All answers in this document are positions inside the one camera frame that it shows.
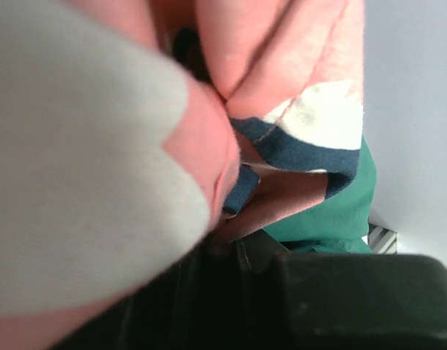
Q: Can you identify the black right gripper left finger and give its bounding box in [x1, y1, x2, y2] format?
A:
[54, 244, 245, 350]

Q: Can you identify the teal green cloth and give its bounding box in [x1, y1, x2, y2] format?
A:
[264, 140, 376, 254]

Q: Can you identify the pink navy white patterned cloth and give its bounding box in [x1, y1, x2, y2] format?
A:
[0, 1, 364, 349]

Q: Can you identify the white slotted cable duct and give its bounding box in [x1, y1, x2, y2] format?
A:
[362, 224, 397, 254]

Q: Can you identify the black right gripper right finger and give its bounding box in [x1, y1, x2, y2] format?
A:
[237, 236, 447, 349]

